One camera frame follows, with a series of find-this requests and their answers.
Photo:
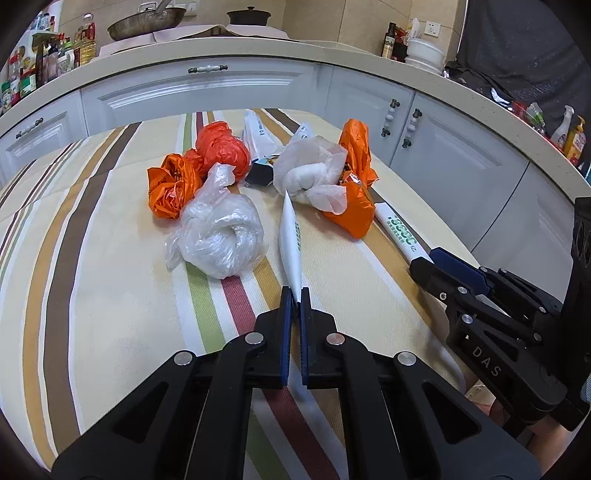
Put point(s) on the white plastic bag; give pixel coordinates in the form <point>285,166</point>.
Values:
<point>304,170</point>

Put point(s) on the white wall socket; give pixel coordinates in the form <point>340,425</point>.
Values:
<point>431,28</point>

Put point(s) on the beige kitchen countertop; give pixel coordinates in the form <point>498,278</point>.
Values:
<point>277,51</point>

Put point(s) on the white wrapper with blue print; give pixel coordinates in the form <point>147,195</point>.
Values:
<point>256,134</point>

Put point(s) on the metal wok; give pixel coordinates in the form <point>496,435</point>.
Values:
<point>147,24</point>

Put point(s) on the white wrapper with green print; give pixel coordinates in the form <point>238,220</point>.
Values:
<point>398,229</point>

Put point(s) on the white cabinet door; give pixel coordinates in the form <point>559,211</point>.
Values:
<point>461,175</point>
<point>360,115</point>

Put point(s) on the white spray bottle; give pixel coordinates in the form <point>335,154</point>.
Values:
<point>562,131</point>

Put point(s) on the person's right hand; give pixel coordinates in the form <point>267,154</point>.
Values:
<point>551,438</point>

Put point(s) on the wide white drawer front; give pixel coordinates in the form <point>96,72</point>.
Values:
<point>184,94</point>

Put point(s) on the dark glass bottle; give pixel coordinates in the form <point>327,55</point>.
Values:
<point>388,41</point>

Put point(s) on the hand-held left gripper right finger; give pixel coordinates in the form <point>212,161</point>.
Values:
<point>304,325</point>

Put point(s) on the yellow plastic bottle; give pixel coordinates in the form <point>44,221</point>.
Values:
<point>575,141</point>

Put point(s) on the orange plastic bag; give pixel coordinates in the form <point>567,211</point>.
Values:
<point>353,213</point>
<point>168,189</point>
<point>221,147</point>
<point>358,143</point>

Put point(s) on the white paper packet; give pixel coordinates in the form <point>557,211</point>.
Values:
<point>416,28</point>

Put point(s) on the striped tablecloth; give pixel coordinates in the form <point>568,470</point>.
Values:
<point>115,300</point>

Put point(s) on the black lidded pot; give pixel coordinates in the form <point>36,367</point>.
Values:
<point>249,17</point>

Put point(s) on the yellow cooking oil bottle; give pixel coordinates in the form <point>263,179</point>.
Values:
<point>87,41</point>

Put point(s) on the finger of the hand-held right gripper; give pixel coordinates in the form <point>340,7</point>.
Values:
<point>480,344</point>
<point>461,272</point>

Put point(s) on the small dark packet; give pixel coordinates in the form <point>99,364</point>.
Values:
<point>261,174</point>

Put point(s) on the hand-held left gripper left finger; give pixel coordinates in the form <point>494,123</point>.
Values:
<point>285,325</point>

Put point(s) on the narrow white drawer front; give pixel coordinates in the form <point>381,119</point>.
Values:
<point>41,138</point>

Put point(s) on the dark cloth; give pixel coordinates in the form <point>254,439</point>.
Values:
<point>521,55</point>

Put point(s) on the plain white plastic wrapper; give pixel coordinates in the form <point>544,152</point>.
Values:
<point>291,240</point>

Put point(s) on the group of condiment bottles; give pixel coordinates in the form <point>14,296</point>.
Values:
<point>27,74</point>

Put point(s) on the red snack packet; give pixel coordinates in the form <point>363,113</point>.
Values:
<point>401,44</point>

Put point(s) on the clear plastic bag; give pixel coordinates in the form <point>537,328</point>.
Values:
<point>217,230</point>

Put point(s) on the white wrapper with teal print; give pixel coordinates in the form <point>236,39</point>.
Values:
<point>304,132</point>

